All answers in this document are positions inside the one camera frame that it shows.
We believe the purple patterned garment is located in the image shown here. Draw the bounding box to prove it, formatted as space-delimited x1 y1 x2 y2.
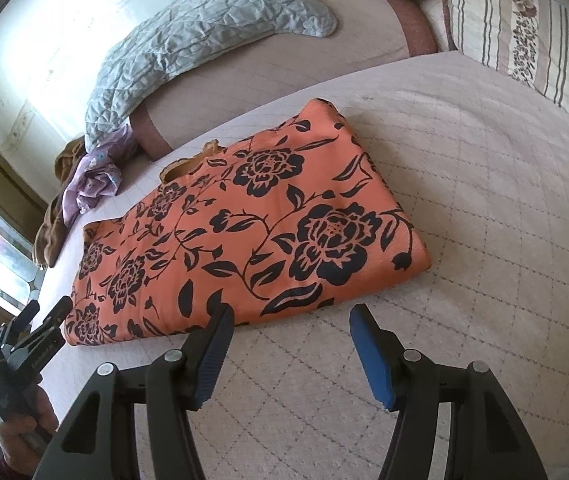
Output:
62 122 140 226

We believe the brown fleece robe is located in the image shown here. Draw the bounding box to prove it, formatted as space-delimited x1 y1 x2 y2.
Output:
32 139 90 268

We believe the pink bolster cushion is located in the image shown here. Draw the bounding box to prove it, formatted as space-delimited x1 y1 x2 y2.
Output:
129 0 440 161

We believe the grey-blue quilted pillow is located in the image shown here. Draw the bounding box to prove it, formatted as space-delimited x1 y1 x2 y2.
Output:
84 0 340 153

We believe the pink quilted sofa bed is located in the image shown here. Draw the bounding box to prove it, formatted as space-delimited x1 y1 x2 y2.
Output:
34 0 569 480

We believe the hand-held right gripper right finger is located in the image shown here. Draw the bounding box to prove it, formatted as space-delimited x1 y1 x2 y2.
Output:
349 304 550 480

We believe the orange black floral shirt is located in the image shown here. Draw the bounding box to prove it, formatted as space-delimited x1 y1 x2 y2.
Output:
64 99 433 347

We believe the person's left hand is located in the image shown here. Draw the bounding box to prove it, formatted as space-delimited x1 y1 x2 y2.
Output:
0 385 61 473

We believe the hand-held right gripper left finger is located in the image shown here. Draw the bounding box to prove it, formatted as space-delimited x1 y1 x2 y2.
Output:
32 304 236 480

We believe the striped floral back cushion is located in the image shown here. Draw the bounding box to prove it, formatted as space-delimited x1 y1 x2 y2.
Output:
442 0 569 141

